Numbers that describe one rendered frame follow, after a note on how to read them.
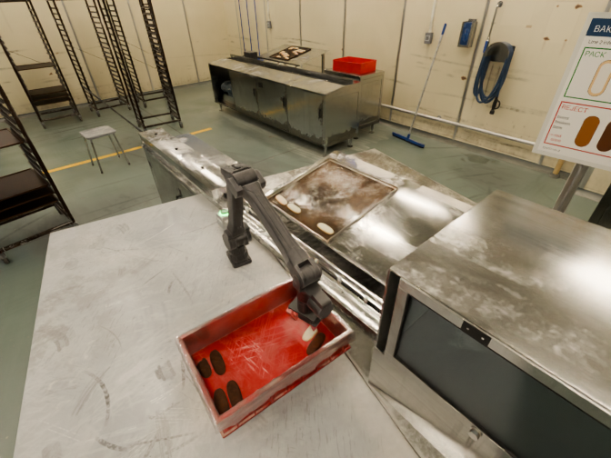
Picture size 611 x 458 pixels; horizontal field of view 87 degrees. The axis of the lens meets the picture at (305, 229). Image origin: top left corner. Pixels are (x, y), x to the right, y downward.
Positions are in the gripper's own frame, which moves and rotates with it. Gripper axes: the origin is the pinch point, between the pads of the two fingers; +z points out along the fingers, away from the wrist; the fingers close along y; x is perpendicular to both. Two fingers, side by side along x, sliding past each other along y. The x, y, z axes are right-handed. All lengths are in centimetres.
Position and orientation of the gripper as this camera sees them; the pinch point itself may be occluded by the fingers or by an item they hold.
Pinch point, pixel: (305, 323)
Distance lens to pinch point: 117.2
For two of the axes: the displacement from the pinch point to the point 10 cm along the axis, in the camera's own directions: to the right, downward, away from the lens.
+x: 5.6, -5.2, 6.5
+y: 8.3, 3.6, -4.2
